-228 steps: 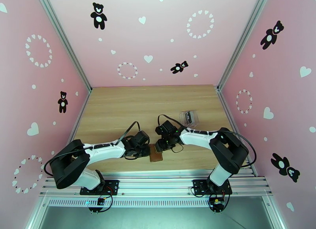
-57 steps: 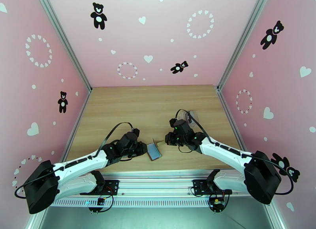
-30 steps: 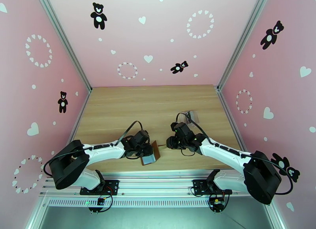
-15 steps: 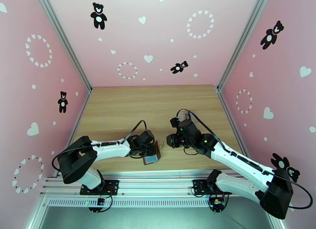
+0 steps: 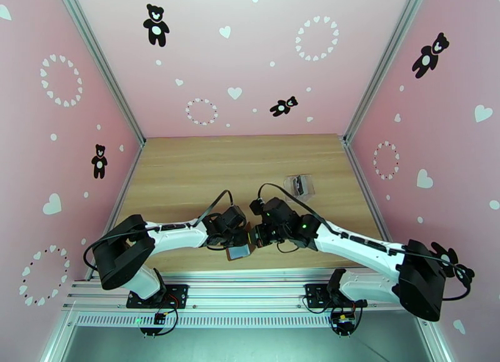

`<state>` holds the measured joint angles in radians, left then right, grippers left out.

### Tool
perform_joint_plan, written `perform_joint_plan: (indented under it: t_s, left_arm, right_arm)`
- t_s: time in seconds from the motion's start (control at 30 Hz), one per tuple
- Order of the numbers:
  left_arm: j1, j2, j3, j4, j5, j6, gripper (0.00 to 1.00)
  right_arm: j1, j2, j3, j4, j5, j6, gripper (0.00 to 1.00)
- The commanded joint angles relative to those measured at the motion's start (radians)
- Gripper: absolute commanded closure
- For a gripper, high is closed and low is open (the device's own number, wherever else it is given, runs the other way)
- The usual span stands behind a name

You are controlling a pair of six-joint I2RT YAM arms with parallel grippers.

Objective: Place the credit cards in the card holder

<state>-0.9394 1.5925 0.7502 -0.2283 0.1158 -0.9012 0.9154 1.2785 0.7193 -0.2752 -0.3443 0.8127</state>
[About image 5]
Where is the brown leather card holder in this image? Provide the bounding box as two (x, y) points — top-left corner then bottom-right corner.
(226, 243), (256, 263)

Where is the clear plastic card box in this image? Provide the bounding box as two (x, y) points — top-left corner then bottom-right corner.
(282, 173), (316, 201)

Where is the perforated metal strip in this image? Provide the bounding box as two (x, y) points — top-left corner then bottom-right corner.
(74, 313), (335, 329)

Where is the grey metal shelf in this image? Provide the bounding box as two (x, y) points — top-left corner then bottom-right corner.
(58, 325), (434, 362)

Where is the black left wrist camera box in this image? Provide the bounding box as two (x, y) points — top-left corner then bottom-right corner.
(223, 205), (248, 229)

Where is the aluminium rail base frame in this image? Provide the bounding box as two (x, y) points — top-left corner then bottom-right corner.
(62, 269), (433, 315)

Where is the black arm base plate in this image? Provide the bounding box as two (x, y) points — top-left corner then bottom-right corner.
(304, 283), (369, 310)
(126, 283), (189, 309)

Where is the aluminium table side rail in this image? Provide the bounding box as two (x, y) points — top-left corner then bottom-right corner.
(343, 139), (409, 279)
(84, 144), (144, 284)

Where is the black bear wall sticker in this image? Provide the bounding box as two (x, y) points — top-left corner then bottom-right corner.
(91, 144), (109, 180)
(142, 3), (171, 48)
(269, 96), (299, 118)
(411, 31), (451, 79)
(429, 241), (476, 290)

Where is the aluminium frame post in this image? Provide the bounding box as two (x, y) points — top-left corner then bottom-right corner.
(342, 0), (433, 145)
(52, 0), (148, 147)

